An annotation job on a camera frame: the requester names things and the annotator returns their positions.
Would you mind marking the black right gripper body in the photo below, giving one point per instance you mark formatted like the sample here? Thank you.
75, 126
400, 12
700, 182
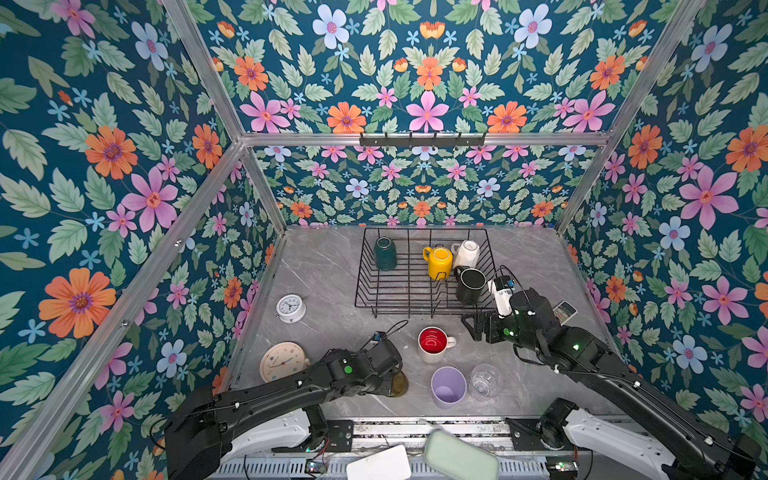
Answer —
496, 329

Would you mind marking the black mug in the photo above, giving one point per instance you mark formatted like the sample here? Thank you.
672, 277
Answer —
471, 283

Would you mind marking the white ceramic mug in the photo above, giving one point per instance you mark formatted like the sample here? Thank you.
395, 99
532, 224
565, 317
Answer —
465, 254

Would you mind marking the yellow mug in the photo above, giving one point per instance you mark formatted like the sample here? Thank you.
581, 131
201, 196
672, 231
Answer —
439, 262

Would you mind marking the olive green glass tumbler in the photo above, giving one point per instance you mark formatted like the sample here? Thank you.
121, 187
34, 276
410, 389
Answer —
399, 385

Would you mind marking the dark green mug cream inside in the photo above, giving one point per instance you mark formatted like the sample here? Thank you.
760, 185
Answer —
385, 254

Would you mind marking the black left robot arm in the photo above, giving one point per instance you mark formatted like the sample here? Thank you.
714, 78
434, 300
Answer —
204, 428

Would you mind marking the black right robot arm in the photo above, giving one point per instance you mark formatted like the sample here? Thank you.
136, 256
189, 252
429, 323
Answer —
673, 444

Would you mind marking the white mug red inside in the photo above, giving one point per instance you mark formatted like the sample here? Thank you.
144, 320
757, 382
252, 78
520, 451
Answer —
433, 342

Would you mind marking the clear glass tumbler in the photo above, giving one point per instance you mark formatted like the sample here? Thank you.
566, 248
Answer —
486, 381

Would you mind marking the lilac plastic cup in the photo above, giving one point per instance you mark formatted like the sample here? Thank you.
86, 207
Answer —
448, 386

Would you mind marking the pale green rectangular box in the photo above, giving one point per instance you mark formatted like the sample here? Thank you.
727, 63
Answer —
457, 459

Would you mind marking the white rectangular box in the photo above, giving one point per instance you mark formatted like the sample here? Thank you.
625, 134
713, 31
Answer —
390, 464

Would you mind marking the small white round timer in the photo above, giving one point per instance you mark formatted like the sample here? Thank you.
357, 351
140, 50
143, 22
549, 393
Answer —
290, 308

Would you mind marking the beige alarm clock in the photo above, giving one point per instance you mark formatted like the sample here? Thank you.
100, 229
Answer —
282, 360

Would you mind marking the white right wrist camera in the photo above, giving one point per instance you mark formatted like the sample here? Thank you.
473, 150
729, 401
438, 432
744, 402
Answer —
501, 289

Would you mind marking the black wire dish rack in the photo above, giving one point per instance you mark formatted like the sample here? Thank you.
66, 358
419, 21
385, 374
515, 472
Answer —
407, 288

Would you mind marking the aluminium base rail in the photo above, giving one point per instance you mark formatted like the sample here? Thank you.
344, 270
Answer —
480, 429

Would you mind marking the black wall hook rail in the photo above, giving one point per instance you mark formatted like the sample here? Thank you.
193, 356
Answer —
408, 140

